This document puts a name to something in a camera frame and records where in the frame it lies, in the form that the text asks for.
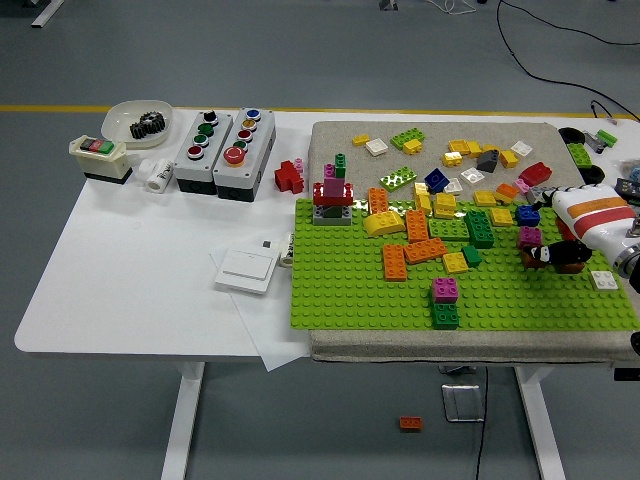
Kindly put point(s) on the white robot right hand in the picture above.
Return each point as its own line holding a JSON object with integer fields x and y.
{"x": 595, "y": 220}

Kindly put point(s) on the magenta square brick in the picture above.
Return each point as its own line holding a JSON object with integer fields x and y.
{"x": 445, "y": 290}

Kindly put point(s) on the dark green long brick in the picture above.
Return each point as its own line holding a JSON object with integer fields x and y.
{"x": 445, "y": 316}
{"x": 479, "y": 228}

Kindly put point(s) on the green baseplate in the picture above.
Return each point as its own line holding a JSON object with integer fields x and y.
{"x": 325, "y": 310}

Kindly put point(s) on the red building brick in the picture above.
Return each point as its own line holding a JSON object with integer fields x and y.
{"x": 561, "y": 225}
{"x": 567, "y": 235}

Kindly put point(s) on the brown square brick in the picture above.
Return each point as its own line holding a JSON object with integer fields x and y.
{"x": 572, "y": 268}
{"x": 530, "y": 262}

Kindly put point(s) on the white tile brick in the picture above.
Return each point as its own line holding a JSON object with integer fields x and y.
{"x": 472, "y": 176}
{"x": 604, "y": 280}
{"x": 377, "y": 147}
{"x": 453, "y": 186}
{"x": 521, "y": 148}

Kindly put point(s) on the grey long brick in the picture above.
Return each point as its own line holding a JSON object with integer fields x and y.
{"x": 537, "y": 192}

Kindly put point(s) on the pink square brick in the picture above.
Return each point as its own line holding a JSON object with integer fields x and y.
{"x": 530, "y": 236}

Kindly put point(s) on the blue square brick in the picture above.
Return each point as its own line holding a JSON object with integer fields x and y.
{"x": 527, "y": 216}

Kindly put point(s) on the red curved brick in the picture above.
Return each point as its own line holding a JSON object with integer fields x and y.
{"x": 536, "y": 173}

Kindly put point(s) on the small pink brick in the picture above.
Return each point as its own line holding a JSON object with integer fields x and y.
{"x": 521, "y": 186}
{"x": 298, "y": 165}

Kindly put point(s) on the small lime green brick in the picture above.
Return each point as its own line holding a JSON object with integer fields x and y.
{"x": 606, "y": 136}

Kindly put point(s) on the orange square brick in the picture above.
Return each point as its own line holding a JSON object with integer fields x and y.
{"x": 507, "y": 191}

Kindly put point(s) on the dark grey slope brick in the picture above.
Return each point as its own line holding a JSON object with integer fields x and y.
{"x": 489, "y": 161}

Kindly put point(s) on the small dark green brick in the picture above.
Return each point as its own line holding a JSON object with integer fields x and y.
{"x": 471, "y": 256}

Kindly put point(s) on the lime green long brick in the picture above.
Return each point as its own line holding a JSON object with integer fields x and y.
{"x": 398, "y": 179}
{"x": 405, "y": 137}
{"x": 446, "y": 230}

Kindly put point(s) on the dark blue brick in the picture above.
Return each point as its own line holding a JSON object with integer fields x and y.
{"x": 437, "y": 180}

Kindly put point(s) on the orange long brick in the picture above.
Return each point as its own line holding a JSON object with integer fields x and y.
{"x": 394, "y": 262}
{"x": 417, "y": 226}
{"x": 410, "y": 424}
{"x": 377, "y": 200}
{"x": 424, "y": 250}

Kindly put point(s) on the yellow curved brick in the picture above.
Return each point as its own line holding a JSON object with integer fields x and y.
{"x": 381, "y": 223}

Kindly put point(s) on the small green tower brick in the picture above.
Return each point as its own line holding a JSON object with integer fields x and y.
{"x": 340, "y": 166}

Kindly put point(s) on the pink tower brick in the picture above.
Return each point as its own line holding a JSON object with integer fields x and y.
{"x": 333, "y": 186}

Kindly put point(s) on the grey tower base brick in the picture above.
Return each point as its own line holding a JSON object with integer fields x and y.
{"x": 321, "y": 219}

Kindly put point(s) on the red tower brick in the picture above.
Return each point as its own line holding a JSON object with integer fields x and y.
{"x": 319, "y": 194}

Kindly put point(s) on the red cross-shaped brick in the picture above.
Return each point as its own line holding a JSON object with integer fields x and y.
{"x": 287, "y": 176}

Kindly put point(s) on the black electronic device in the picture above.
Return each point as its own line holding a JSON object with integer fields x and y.
{"x": 627, "y": 187}

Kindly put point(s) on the clear plastic bag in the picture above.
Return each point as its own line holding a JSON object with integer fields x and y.
{"x": 631, "y": 169}

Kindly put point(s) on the clear grey part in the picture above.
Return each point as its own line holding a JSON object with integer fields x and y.
{"x": 594, "y": 142}

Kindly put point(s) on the black control box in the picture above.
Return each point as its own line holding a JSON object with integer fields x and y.
{"x": 627, "y": 375}

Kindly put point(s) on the grey-brown mat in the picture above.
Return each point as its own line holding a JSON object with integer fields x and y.
{"x": 435, "y": 150}

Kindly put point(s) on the white table leg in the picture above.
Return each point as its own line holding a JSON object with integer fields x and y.
{"x": 180, "y": 425}
{"x": 542, "y": 435}

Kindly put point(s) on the metal floor socket plate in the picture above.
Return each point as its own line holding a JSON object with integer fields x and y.
{"x": 462, "y": 402}

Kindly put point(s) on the white printed cylinder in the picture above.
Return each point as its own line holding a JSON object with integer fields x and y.
{"x": 286, "y": 252}

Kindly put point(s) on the grey emergency stop button box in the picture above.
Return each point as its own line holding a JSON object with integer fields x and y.
{"x": 260, "y": 145}

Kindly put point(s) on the white paper sheet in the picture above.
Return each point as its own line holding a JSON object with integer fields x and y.
{"x": 270, "y": 340}

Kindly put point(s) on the grey four-button box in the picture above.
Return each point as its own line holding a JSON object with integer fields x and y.
{"x": 190, "y": 172}

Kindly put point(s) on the white pipe fitting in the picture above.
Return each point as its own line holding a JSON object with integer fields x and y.
{"x": 159, "y": 177}

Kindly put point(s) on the black metal gear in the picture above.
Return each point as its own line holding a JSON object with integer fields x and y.
{"x": 147, "y": 126}

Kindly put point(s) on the white plastic tray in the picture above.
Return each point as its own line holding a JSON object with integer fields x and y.
{"x": 117, "y": 120}

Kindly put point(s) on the white furniture foot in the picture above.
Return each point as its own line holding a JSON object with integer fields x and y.
{"x": 47, "y": 14}

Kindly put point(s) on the white wall switch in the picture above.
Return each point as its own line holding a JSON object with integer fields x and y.
{"x": 245, "y": 270}

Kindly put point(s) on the cream red-green switch box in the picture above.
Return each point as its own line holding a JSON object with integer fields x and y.
{"x": 100, "y": 160}

